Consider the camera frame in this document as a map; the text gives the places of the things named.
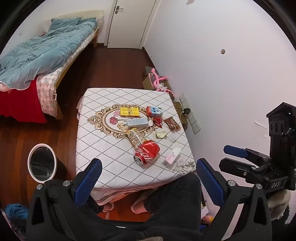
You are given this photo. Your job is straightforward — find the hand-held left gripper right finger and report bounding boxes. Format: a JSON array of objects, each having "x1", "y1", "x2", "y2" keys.
[{"x1": 196, "y1": 158, "x2": 273, "y2": 241}]

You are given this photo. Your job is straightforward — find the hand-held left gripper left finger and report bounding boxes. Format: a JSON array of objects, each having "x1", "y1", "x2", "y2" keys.
[{"x1": 26, "y1": 158, "x2": 103, "y2": 241}]

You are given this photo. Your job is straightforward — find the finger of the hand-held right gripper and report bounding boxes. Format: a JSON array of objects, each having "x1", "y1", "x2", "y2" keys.
[
  {"x1": 223, "y1": 145, "x2": 271, "y2": 166},
  {"x1": 218, "y1": 158, "x2": 258, "y2": 184}
]

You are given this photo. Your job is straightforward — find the white-rimmed trash bin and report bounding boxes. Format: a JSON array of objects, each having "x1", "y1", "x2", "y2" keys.
[{"x1": 27, "y1": 144, "x2": 67, "y2": 184}]

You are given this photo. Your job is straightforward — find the patterned snack wrapper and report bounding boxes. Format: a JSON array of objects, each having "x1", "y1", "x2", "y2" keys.
[{"x1": 125, "y1": 130, "x2": 147, "y2": 150}]

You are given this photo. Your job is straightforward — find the red soda can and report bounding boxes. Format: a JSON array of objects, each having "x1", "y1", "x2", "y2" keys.
[{"x1": 133, "y1": 140, "x2": 160, "y2": 165}]

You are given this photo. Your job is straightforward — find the white and blue drink carton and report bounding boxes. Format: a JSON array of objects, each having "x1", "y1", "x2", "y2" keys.
[{"x1": 126, "y1": 117, "x2": 149, "y2": 130}]

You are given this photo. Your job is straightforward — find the yellow cigarette box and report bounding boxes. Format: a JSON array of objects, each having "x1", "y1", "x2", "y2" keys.
[{"x1": 120, "y1": 107, "x2": 140, "y2": 117}]

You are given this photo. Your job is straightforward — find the white diamond-patterned tablecloth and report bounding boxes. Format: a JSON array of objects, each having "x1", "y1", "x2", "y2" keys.
[{"x1": 76, "y1": 88, "x2": 197, "y2": 205}]

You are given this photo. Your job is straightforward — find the white and pink box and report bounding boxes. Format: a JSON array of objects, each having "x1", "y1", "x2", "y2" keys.
[{"x1": 161, "y1": 147, "x2": 181, "y2": 167}]

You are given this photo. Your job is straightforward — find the person's black fleece pants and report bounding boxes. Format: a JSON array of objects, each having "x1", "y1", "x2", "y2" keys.
[{"x1": 44, "y1": 173, "x2": 204, "y2": 241}]

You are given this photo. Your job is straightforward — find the pink slipper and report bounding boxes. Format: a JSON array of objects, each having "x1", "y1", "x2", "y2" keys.
[{"x1": 131, "y1": 197, "x2": 148, "y2": 214}]

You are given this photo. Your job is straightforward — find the brown snack wrapper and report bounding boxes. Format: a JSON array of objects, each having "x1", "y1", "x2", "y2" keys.
[{"x1": 163, "y1": 117, "x2": 182, "y2": 131}]

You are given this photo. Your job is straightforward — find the blue cloth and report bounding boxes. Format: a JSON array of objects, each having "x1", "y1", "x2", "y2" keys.
[{"x1": 6, "y1": 203, "x2": 29, "y2": 219}]

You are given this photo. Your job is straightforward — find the red and blue milk carton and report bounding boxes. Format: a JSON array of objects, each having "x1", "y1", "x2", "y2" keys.
[{"x1": 146, "y1": 106, "x2": 162, "y2": 117}]

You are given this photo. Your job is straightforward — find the red blanket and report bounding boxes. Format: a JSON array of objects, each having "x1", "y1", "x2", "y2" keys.
[{"x1": 0, "y1": 79, "x2": 48, "y2": 123}]

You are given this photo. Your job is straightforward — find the pink plush toy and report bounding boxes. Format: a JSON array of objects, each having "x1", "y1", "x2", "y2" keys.
[{"x1": 149, "y1": 68, "x2": 174, "y2": 96}]

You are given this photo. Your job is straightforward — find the white door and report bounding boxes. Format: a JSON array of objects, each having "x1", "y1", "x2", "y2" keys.
[{"x1": 107, "y1": 0, "x2": 160, "y2": 49}]

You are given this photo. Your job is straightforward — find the cream bed headboard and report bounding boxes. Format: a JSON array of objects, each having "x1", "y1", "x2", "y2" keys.
[{"x1": 44, "y1": 10, "x2": 104, "y2": 26}]

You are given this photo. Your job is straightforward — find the white wall outlet row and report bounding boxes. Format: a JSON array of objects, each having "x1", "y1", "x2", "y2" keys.
[{"x1": 179, "y1": 93, "x2": 201, "y2": 134}]

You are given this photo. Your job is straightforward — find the wooden bed frame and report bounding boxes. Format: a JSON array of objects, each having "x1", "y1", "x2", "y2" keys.
[{"x1": 54, "y1": 28, "x2": 99, "y2": 120}]

